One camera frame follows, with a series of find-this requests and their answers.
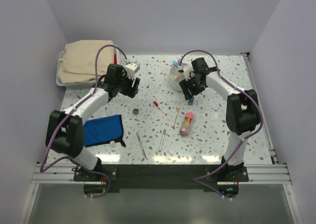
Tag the red cap white pen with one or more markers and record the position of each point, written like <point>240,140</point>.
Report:
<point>159,108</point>

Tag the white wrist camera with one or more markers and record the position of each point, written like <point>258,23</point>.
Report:
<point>131,69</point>
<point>185,71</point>

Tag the blue fabric pouch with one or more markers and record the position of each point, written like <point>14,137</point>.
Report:
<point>103,131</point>

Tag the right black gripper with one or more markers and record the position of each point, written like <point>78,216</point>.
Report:
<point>187,95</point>

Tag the pink cap clear tube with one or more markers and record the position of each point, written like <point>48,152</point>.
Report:
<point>184,129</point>

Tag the white plastic basket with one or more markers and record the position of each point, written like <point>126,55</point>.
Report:
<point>71,86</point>

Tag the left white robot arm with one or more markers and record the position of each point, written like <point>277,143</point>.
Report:
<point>65,128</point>

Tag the blue cap highlighter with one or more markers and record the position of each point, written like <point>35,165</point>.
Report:
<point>175,64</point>

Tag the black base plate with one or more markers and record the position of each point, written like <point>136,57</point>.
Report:
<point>196,183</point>

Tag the beige folded cloth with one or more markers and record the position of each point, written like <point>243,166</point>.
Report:
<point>77,65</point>

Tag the thin metal craft knife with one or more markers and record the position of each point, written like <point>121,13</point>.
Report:
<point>141,146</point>

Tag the round white divided organizer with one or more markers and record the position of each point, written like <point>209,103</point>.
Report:
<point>175,78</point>

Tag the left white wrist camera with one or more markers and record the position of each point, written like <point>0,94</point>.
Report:
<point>131,69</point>

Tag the small grey round cap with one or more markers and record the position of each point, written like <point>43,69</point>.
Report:
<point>135,111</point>

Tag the blue cylindrical stamp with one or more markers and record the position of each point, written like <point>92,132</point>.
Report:
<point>190,102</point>

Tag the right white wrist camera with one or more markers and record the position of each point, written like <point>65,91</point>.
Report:
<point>185,71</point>

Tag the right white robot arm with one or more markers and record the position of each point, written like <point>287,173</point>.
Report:
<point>242,112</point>

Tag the aluminium frame rail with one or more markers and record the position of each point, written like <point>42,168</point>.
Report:
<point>251,174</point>

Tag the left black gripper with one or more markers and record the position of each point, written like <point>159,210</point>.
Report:
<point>131,92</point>

